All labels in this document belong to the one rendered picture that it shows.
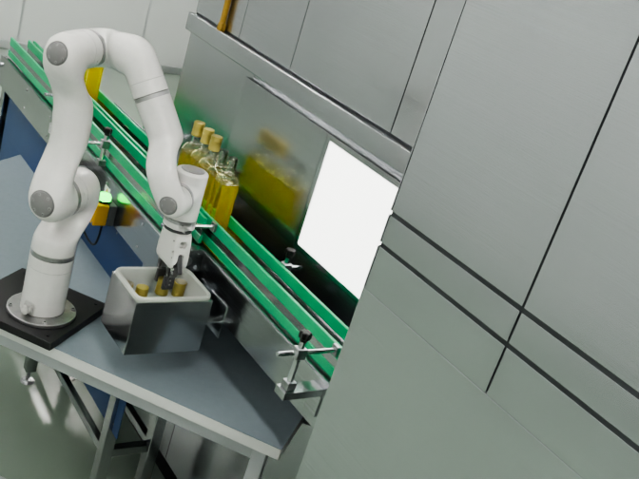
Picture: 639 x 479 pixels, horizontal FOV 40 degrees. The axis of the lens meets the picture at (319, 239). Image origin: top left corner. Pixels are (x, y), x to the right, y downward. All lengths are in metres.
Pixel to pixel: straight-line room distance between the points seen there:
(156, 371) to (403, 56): 1.08
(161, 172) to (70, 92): 0.32
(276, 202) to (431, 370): 1.11
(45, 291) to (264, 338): 0.64
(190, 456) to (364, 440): 1.45
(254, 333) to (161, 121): 0.59
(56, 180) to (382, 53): 0.89
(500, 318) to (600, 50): 0.43
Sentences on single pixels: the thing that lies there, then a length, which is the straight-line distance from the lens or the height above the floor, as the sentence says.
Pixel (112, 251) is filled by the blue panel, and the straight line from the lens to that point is 2.88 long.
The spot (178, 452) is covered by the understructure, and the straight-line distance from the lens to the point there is 3.14.
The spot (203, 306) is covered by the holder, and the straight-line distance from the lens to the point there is 2.34.
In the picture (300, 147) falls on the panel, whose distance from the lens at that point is 2.44.
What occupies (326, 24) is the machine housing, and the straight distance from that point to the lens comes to 2.46.
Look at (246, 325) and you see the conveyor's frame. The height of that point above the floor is 0.98.
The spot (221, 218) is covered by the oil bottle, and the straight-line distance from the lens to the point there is 2.53.
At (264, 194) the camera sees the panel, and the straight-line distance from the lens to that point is 2.57.
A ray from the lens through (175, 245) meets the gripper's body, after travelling 2.25.
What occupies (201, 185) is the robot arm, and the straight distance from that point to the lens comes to 2.21.
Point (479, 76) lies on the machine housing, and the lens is 1.48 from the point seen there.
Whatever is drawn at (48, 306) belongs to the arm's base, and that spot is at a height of 0.82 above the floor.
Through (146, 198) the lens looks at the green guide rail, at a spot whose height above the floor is 1.09.
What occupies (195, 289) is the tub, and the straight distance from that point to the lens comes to 2.40.
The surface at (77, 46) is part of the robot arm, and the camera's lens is 2.23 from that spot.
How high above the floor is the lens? 2.05
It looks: 21 degrees down
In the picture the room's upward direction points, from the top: 18 degrees clockwise
